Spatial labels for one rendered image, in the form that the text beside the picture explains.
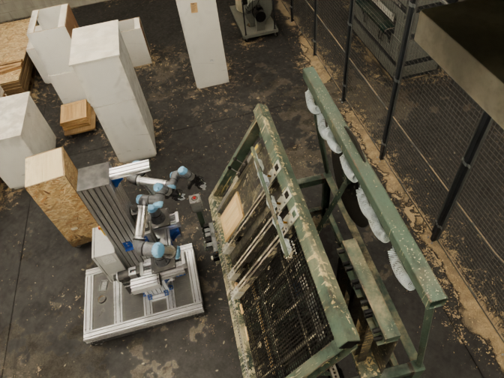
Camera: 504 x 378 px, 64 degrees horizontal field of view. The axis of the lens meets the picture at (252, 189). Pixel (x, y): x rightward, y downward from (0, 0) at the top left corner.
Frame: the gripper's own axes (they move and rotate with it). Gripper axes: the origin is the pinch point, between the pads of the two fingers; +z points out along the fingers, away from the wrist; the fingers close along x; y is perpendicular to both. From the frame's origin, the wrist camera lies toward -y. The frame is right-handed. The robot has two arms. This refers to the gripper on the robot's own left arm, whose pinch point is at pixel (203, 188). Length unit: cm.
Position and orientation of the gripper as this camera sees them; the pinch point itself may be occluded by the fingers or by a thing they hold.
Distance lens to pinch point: 385.5
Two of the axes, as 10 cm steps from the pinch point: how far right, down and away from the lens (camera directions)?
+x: -2.1, -7.4, 6.4
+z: 5.4, 4.6, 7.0
